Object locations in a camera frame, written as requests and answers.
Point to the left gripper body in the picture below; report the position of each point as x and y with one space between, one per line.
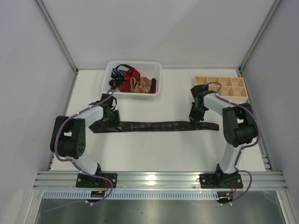
113 120

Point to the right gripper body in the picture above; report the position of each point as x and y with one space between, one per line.
196 115

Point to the brown floral tie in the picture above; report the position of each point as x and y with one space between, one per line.
168 126

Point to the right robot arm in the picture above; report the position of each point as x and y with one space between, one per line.
239 129

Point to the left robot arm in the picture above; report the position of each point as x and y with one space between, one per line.
68 141

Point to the wooden compartment box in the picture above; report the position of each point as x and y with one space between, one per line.
233 88

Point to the blue striped tie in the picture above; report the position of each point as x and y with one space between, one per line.
118 79

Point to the colourful patterned tie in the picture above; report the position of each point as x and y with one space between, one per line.
143 85

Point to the red tie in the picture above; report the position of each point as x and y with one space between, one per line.
134 73

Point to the white plastic basket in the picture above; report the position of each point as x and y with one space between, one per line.
147 69

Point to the white slotted cable duct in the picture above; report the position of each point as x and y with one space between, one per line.
131 195

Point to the aluminium mounting rail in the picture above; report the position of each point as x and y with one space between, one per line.
154 180

